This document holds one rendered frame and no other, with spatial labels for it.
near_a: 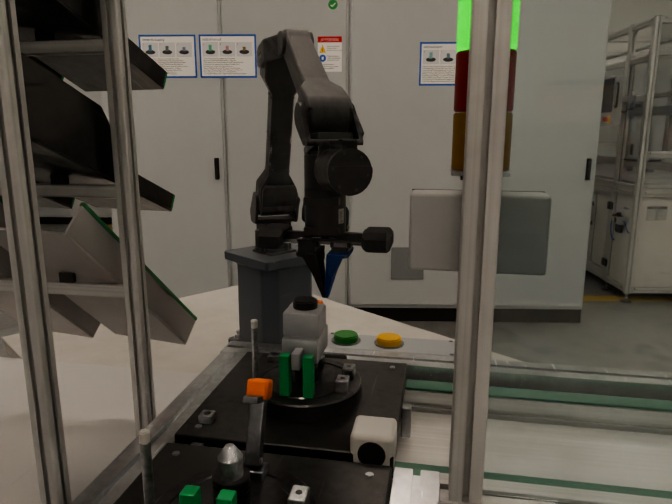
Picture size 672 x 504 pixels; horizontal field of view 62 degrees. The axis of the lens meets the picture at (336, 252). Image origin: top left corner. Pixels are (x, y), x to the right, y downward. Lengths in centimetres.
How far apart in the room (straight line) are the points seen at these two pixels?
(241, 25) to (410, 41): 105
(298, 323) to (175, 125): 325
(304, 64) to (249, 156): 292
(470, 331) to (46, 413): 39
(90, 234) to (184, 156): 317
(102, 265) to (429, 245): 39
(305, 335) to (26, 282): 30
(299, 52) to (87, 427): 64
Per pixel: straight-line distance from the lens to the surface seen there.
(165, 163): 388
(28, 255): 55
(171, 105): 386
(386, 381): 76
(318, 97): 75
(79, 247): 68
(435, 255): 51
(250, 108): 374
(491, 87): 48
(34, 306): 56
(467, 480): 57
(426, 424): 78
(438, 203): 50
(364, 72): 370
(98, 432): 93
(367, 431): 61
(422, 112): 371
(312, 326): 66
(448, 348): 91
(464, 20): 51
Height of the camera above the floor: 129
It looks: 12 degrees down
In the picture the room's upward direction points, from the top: straight up
